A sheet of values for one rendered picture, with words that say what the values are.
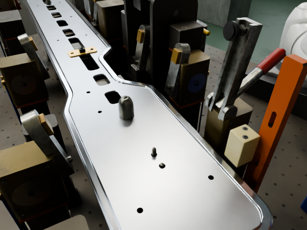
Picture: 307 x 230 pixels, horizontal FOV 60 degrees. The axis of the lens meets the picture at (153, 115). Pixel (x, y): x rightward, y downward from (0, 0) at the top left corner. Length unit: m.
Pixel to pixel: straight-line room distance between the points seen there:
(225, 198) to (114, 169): 0.19
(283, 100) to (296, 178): 0.55
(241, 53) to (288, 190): 0.54
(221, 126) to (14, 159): 0.35
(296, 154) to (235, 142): 0.57
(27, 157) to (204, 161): 0.29
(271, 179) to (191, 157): 0.45
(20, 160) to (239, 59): 0.38
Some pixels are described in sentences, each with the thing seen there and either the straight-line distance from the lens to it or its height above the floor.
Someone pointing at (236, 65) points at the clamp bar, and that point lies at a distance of 0.45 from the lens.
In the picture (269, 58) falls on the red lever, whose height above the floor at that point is 1.14.
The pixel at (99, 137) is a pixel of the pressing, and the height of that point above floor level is 1.00.
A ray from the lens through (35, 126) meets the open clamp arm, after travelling 0.41.
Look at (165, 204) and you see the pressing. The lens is 0.42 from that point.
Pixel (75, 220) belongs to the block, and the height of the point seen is 0.98.
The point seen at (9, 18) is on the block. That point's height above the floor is 1.03.
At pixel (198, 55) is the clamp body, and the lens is 0.66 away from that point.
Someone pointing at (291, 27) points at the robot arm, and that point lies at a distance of 1.12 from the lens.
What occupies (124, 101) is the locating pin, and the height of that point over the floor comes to 1.04.
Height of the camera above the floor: 1.36
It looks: 39 degrees down
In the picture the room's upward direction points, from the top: straight up
